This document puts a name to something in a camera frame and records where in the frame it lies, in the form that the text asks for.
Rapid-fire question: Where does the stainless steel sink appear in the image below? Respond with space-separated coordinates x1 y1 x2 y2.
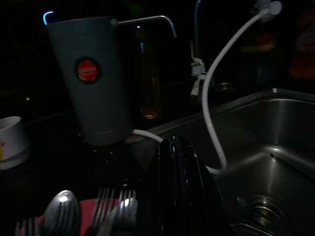
130 88 315 236

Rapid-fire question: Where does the grey water dispenser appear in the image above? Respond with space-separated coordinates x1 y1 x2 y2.
43 11 178 146

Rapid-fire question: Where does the clear sponge holder dispenser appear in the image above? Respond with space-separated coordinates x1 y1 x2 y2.
237 24 279 87

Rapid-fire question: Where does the yellow oil bottle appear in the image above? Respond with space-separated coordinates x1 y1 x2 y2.
134 24 163 120

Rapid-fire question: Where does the white printed cup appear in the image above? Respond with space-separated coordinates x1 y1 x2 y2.
0 116 32 171

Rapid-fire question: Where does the round steel sink cap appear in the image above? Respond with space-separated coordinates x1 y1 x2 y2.
213 82 238 93

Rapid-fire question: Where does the steel faucet with white tape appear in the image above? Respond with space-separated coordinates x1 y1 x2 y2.
189 0 210 96

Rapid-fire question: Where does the white water hose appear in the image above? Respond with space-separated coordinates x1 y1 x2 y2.
131 0 284 175

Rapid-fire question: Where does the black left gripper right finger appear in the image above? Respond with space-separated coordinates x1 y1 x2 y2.
176 136 229 236

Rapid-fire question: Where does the red round plate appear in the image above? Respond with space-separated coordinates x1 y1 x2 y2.
18 198 124 236

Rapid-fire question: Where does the steel sink drain strainer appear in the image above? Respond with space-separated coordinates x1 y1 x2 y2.
235 195 289 230

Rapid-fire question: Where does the red peach dish soap bottle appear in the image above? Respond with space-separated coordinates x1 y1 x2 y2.
289 9 315 79

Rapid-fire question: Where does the large steel spoon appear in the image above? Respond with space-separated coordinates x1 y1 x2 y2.
41 190 80 236

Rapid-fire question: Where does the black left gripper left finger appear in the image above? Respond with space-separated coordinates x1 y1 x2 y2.
136 134 190 236

